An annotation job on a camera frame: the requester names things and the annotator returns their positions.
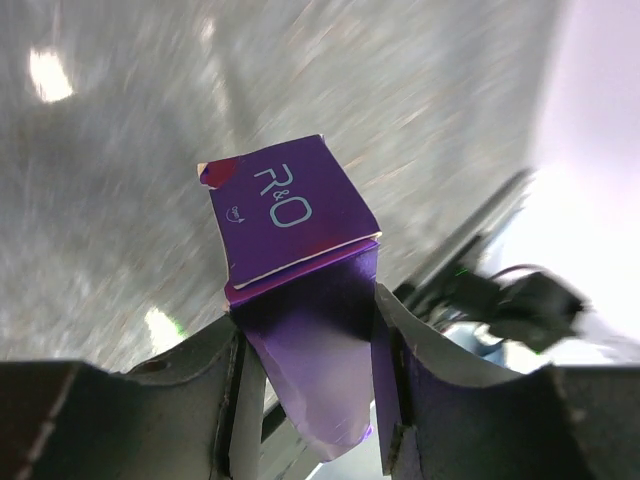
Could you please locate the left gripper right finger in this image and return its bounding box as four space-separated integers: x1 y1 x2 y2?
371 286 639 479

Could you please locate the purple toothpaste box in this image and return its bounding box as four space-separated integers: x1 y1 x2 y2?
197 135 381 461

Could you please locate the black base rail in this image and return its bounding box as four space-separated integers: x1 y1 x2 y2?
393 168 588 353

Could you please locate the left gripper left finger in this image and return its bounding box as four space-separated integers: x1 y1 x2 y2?
1 316 265 479

